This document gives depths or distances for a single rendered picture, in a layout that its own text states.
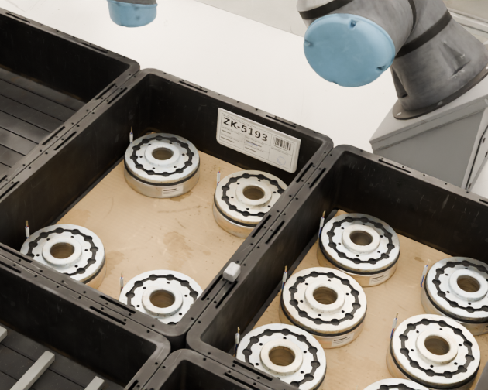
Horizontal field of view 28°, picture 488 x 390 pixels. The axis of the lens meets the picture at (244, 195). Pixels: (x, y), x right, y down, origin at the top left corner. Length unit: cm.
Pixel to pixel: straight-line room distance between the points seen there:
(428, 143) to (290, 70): 42
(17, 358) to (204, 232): 30
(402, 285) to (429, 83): 35
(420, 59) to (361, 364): 50
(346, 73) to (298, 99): 41
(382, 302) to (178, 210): 30
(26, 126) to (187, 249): 34
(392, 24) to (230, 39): 59
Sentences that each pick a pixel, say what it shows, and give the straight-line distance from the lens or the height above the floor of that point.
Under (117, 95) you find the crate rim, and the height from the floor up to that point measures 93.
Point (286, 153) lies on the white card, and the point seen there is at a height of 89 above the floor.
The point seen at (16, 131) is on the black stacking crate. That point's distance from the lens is 143.
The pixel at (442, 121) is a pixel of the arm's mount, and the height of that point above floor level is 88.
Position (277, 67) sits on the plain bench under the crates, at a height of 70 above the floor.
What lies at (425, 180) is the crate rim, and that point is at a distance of 124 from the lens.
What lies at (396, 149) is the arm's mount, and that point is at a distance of 149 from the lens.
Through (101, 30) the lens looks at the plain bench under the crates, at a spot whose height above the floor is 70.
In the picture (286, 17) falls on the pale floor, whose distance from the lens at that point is 329.
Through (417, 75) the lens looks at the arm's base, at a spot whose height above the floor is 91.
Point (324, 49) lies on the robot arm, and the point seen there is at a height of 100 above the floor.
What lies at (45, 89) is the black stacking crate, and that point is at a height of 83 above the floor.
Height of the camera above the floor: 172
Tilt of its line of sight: 42 degrees down
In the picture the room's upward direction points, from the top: 6 degrees clockwise
